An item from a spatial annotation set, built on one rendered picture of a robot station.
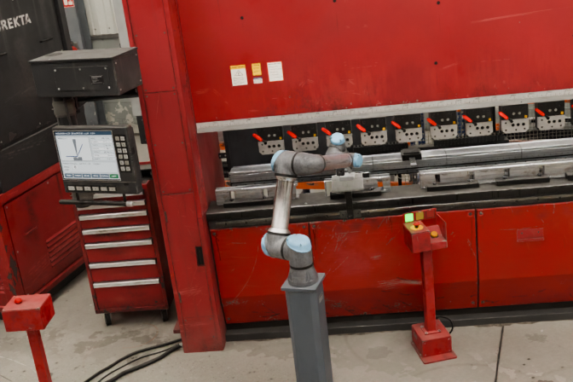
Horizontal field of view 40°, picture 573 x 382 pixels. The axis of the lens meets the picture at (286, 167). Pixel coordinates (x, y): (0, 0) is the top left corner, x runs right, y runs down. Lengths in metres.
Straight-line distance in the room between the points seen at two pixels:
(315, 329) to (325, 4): 1.75
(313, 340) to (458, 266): 1.19
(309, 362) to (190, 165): 1.29
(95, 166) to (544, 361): 2.66
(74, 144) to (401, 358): 2.19
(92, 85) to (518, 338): 2.80
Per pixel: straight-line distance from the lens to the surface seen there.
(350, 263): 4.74
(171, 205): 4.58
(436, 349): 4.70
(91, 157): 4.13
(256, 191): 4.71
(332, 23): 4.42
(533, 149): 5.02
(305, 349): 4.05
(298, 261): 3.84
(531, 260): 4.86
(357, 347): 4.84
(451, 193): 4.61
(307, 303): 3.91
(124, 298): 5.35
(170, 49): 4.33
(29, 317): 4.18
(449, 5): 4.45
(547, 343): 4.87
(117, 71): 3.95
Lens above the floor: 2.55
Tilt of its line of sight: 18 degrees down
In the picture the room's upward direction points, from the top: 7 degrees counter-clockwise
